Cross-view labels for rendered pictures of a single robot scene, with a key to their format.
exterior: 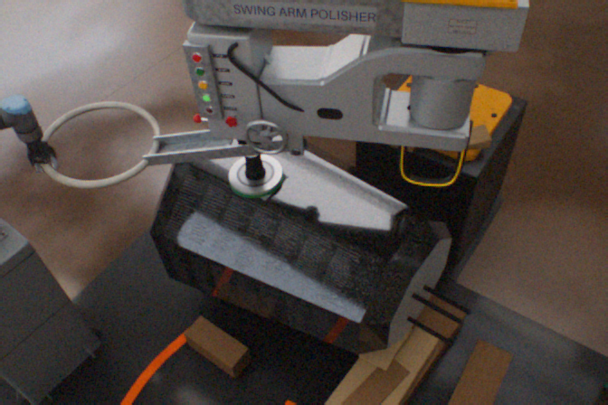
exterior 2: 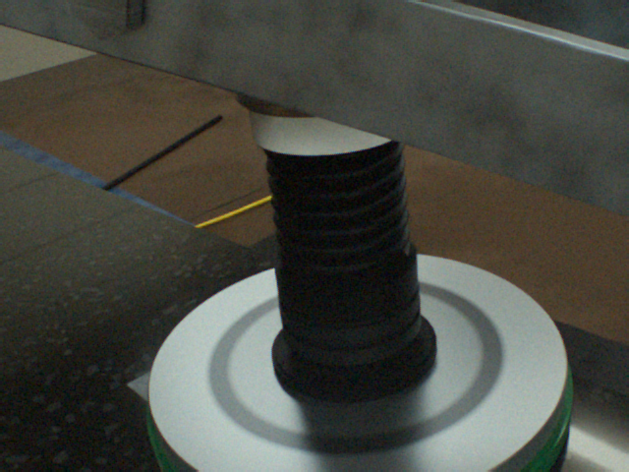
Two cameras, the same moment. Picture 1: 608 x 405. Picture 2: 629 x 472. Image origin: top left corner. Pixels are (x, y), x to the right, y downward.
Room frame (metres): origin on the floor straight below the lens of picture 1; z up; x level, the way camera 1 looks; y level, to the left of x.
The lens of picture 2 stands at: (1.87, 0.21, 1.12)
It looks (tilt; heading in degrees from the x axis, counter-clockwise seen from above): 27 degrees down; 189
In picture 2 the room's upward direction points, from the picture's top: 7 degrees counter-clockwise
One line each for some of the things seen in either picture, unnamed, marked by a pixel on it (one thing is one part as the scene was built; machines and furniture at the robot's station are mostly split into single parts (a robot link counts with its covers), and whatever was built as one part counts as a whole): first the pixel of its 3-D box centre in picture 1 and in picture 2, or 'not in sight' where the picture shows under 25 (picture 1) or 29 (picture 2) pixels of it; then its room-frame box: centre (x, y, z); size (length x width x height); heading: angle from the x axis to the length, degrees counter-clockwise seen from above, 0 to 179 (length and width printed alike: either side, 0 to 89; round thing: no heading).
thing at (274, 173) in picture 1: (255, 174); (355, 361); (1.55, 0.17, 0.89); 0.21 x 0.21 x 0.01
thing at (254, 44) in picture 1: (261, 77); not in sight; (1.53, 0.09, 1.36); 0.36 x 0.22 x 0.45; 74
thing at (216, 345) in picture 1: (217, 346); not in sight; (1.24, 0.45, 0.07); 0.30 x 0.12 x 0.12; 50
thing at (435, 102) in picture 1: (441, 87); not in sight; (1.37, -0.46, 1.39); 0.19 x 0.19 x 0.20
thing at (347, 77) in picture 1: (355, 92); not in sight; (1.43, -0.20, 1.35); 0.74 x 0.23 x 0.49; 74
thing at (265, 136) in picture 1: (268, 130); not in sight; (1.40, 0.09, 1.24); 0.15 x 0.10 x 0.15; 74
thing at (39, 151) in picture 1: (36, 147); not in sight; (1.63, 1.00, 1.05); 0.09 x 0.08 x 0.12; 15
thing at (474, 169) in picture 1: (433, 169); not in sight; (1.97, -0.69, 0.37); 0.66 x 0.66 x 0.74; 51
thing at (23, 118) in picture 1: (19, 113); not in sight; (1.64, 1.00, 1.22); 0.10 x 0.09 x 0.12; 109
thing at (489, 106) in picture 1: (443, 109); not in sight; (1.97, -0.69, 0.76); 0.49 x 0.49 x 0.05; 51
